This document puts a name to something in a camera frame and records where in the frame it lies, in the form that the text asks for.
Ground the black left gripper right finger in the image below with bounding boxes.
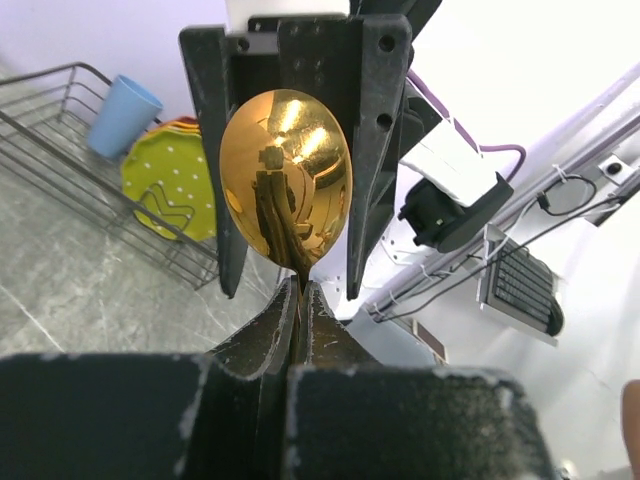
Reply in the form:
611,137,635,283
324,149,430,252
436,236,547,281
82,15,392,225
284,283,555,479

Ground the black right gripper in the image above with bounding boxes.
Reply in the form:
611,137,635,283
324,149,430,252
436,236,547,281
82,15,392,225
179,14,412,300

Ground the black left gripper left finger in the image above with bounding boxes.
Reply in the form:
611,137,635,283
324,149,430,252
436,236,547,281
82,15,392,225
1,279,298,479

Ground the gold metal spoon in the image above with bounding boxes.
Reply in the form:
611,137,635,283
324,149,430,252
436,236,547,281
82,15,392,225
219,89,353,282

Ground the orange scalloped plate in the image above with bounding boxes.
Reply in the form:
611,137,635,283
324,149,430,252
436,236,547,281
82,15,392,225
147,116,201,136

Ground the light blue plastic cup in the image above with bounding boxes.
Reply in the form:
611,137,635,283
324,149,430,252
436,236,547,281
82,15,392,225
87,75,164,159

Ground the green scalloped plate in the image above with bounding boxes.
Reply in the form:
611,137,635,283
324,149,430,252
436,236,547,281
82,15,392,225
121,129,216,242

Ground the black keyboard on stand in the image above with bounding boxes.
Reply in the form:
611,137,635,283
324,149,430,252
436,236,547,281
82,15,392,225
477,225,564,346

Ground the aluminium frame rail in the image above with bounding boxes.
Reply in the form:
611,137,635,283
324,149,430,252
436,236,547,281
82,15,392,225
359,74,640,324

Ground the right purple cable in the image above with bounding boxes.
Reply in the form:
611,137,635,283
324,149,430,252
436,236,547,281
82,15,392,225
405,69,527,181

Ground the black wire dish rack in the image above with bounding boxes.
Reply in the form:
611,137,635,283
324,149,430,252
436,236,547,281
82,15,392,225
1,62,218,289

